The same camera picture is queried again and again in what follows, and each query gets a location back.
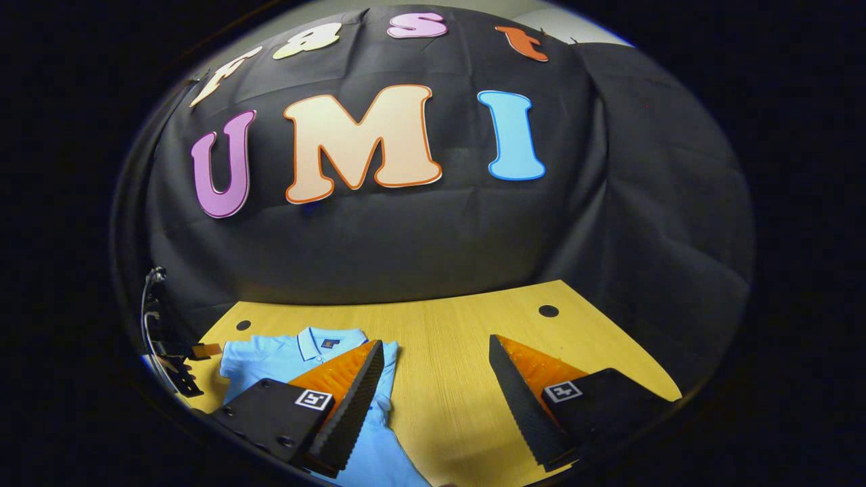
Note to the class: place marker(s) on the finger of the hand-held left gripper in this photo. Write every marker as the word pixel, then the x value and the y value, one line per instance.
pixel 206 351

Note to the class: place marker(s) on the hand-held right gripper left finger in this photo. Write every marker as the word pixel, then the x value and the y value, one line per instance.
pixel 352 412

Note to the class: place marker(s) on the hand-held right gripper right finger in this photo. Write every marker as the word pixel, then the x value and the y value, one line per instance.
pixel 521 406

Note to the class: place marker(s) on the light blue polo T-shirt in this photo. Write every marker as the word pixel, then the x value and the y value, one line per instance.
pixel 270 358

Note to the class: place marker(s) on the black backdrop cloth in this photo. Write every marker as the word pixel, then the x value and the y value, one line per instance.
pixel 419 237

